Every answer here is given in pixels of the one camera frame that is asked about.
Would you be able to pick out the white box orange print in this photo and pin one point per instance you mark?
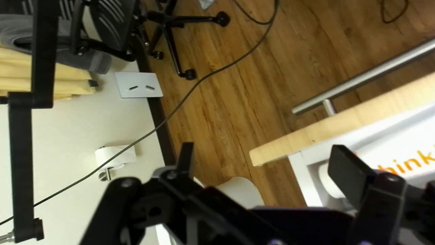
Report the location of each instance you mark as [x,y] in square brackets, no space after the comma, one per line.
[406,157]

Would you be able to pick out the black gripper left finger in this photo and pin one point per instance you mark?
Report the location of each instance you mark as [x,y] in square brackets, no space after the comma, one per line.
[186,158]

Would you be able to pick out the black metal frame stand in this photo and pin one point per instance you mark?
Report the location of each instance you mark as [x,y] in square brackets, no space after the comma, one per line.
[23,137]

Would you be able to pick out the white rounded object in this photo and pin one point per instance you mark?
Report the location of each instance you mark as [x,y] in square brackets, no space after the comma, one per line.
[243,191]

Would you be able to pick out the black office chair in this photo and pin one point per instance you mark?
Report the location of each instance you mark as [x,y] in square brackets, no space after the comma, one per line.
[114,22]

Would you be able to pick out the white slotted plate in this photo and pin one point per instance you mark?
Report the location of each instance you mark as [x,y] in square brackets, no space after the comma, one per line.
[138,85]

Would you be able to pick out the white tape roll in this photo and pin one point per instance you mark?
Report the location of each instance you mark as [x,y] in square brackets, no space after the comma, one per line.
[116,157]

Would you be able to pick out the light wooden boards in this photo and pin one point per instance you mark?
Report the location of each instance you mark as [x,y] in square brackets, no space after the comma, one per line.
[28,75]

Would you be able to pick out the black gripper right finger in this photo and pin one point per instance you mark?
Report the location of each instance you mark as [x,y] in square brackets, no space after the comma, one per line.
[349,172]

